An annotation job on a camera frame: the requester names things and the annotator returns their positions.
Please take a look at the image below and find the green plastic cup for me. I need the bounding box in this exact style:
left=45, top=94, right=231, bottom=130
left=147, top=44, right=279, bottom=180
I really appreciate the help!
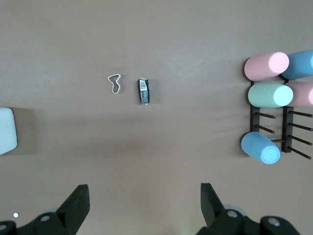
left=247, top=82, right=293, bottom=109

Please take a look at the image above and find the brown table cover sheet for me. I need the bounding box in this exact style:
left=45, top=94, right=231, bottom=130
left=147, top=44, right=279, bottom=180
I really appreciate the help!
left=0, top=0, right=313, bottom=235

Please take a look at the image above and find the white lidded trash bin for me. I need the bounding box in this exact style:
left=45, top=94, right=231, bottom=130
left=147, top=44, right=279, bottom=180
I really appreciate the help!
left=0, top=107, right=18, bottom=156

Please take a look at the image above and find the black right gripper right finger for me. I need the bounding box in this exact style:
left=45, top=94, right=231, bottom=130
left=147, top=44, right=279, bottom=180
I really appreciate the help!
left=197, top=183, right=301, bottom=235

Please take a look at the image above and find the white rubber band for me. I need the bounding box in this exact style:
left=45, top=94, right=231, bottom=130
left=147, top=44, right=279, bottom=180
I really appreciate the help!
left=107, top=73, right=123, bottom=95

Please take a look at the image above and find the black snack wrapper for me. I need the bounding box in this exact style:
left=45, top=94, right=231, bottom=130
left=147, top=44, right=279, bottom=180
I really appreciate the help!
left=136, top=77, right=151, bottom=106

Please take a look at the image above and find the pink plastic cup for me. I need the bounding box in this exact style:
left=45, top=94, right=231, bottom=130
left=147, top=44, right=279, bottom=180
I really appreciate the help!
left=244, top=51, right=290, bottom=81
left=285, top=81, right=313, bottom=108

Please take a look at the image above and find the dark wooden cup rack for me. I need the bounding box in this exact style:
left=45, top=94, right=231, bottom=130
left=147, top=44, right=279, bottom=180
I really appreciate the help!
left=249, top=73, right=313, bottom=161

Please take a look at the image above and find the blue plastic cup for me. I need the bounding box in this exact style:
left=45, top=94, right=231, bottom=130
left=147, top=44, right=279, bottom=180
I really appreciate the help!
left=241, top=131, right=281, bottom=165
left=281, top=49, right=313, bottom=80

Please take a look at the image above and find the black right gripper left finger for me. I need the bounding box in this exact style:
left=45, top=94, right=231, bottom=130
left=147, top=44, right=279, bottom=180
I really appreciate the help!
left=0, top=184, right=90, bottom=235

